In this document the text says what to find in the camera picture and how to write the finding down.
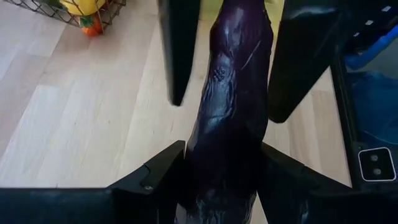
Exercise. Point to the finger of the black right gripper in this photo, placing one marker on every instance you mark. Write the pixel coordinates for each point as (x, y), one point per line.
(301, 62)
(180, 46)

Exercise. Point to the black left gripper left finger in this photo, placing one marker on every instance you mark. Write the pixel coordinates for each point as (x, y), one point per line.
(77, 207)

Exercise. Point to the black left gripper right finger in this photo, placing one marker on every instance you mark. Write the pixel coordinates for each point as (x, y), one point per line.
(326, 208)

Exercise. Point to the purple eggplant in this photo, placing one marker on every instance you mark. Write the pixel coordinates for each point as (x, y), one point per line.
(230, 109)

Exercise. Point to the small orange-red fruit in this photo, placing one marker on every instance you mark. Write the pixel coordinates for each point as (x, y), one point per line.
(92, 28)

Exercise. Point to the yellow lemon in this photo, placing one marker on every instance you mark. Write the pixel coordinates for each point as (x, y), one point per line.
(82, 6)

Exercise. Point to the blue fabric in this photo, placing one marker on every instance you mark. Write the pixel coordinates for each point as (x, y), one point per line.
(379, 102)

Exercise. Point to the black aluminium table frame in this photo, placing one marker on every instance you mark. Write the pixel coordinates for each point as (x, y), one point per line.
(343, 109)

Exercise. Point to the small white-rimmed camera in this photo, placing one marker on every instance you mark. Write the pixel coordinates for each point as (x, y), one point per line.
(376, 165)

